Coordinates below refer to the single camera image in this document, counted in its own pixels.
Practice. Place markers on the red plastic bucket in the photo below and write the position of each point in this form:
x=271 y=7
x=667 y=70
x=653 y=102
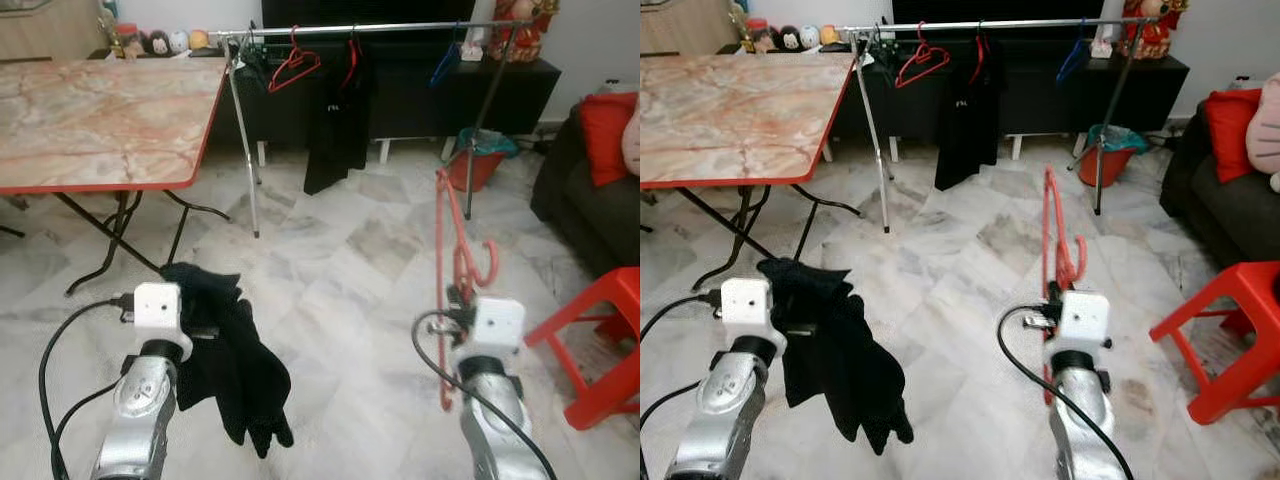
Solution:
x=1120 y=165
x=488 y=172

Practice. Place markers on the pink cat face pillow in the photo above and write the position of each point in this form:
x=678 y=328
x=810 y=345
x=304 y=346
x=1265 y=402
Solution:
x=1265 y=125
x=632 y=140

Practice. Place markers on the black low TV cabinet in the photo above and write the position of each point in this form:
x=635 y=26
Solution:
x=1045 y=95
x=420 y=100

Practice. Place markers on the red hanger inside shirt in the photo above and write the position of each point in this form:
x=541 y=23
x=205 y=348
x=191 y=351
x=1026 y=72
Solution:
x=352 y=55
x=978 y=55

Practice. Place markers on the marble pattern folding table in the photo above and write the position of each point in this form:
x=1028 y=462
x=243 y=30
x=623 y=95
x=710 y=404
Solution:
x=730 y=115
x=100 y=120

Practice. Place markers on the beige wooden cupboard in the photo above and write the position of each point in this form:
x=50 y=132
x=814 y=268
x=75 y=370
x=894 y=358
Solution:
x=50 y=35
x=685 y=30

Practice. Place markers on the red cushion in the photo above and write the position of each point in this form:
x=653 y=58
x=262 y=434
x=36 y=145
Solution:
x=1228 y=135
x=605 y=135

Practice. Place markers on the bare red plastic hanger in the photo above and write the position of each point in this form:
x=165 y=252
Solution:
x=297 y=55
x=923 y=52

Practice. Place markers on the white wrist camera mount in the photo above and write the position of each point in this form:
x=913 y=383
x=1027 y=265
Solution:
x=1088 y=318
x=745 y=300
x=498 y=322
x=158 y=305

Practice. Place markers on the red gold figurine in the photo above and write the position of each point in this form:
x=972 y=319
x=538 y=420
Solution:
x=525 y=30
x=1155 y=28

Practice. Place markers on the black round plush toy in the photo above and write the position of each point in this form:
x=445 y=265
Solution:
x=168 y=44
x=799 y=40

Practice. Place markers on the dark grey fabric sofa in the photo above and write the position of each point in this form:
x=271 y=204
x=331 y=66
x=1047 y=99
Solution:
x=590 y=220
x=1215 y=215

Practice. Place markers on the black flat television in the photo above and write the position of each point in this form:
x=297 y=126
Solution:
x=1000 y=10
x=370 y=12

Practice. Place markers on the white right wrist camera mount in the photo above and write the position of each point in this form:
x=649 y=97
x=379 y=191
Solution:
x=498 y=322
x=1088 y=318

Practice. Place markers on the small white box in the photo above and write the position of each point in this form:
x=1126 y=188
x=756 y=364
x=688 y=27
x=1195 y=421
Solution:
x=477 y=50
x=1104 y=48

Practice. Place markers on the black shirt gold logo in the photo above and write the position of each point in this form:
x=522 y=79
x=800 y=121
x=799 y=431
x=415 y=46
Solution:
x=840 y=370
x=230 y=370

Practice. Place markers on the black shirt white print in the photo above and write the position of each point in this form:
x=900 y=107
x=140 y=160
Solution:
x=335 y=130
x=968 y=125

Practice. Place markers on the silver metal clothes rack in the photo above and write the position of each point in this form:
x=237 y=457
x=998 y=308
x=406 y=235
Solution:
x=400 y=25
x=1030 y=23

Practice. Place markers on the white round plush toy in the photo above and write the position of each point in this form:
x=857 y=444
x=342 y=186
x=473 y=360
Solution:
x=816 y=37
x=185 y=41

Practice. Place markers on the teal plastic bag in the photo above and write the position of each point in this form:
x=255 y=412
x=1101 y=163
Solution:
x=490 y=143
x=1120 y=138

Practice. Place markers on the blue plastic hanger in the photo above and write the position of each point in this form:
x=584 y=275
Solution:
x=443 y=68
x=1068 y=65

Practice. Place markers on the orange round plush toy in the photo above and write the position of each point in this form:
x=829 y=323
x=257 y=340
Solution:
x=201 y=40
x=832 y=36

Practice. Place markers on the red plastic stool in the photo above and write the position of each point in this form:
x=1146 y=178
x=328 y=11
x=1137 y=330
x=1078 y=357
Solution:
x=610 y=290
x=1240 y=290

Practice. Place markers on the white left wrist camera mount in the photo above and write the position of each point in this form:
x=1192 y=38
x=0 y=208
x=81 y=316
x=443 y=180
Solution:
x=745 y=300
x=158 y=305

